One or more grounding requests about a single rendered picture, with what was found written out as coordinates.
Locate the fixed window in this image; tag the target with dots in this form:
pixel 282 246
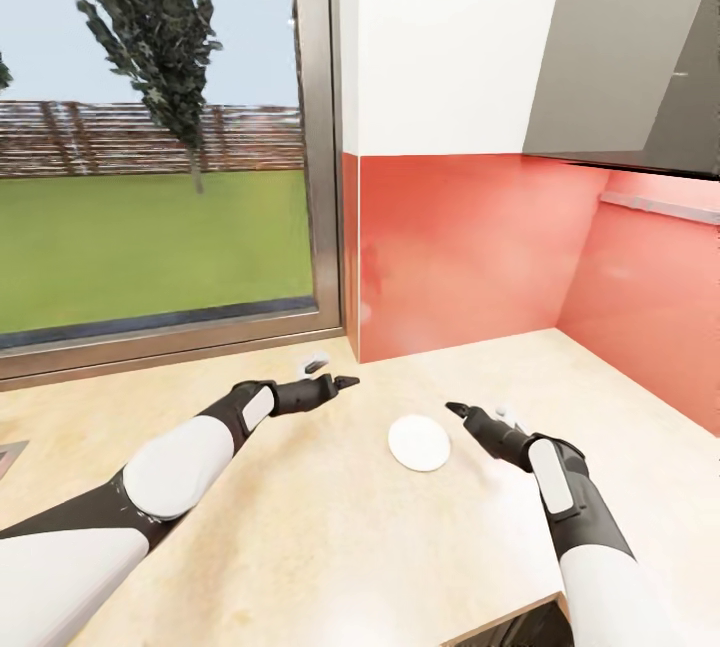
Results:
pixel 171 183

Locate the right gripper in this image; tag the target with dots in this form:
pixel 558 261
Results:
pixel 488 432

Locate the countertop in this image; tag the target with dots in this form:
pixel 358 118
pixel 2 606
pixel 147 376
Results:
pixel 314 535
pixel 658 471

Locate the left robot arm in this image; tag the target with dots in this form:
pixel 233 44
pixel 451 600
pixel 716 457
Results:
pixel 58 568

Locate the saucer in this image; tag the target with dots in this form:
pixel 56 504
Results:
pixel 419 442

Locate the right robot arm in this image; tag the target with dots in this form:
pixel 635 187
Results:
pixel 611 602

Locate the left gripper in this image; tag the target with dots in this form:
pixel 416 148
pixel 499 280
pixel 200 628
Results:
pixel 312 393

